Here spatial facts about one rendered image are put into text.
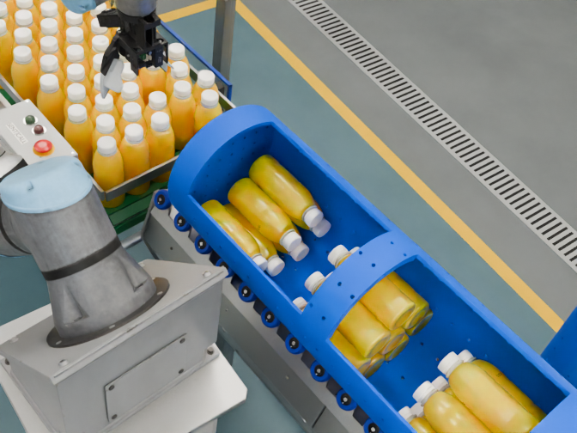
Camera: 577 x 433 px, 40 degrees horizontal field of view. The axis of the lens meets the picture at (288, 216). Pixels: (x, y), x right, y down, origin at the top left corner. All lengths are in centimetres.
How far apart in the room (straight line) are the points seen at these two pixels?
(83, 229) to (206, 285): 18
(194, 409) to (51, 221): 39
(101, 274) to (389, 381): 68
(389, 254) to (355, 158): 192
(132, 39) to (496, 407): 92
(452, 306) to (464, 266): 150
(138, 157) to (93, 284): 70
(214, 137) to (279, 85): 202
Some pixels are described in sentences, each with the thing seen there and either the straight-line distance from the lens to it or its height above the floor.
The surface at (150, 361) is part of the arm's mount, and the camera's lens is 116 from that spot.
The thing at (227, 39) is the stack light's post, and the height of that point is 97.
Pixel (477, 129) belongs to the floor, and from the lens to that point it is 359.
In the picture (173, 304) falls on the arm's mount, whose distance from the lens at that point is 109.
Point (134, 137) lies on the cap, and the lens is 172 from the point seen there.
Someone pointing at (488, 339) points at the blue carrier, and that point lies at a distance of 152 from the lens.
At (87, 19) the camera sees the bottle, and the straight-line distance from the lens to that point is 210.
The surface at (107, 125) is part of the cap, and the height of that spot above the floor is 108.
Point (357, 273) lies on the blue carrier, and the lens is 135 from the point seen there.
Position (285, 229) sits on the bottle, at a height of 108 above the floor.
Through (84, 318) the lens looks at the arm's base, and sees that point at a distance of 110.
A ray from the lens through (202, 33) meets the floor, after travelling 377.
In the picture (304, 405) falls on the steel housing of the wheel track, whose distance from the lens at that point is 162.
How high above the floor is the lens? 230
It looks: 50 degrees down
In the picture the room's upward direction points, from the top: 11 degrees clockwise
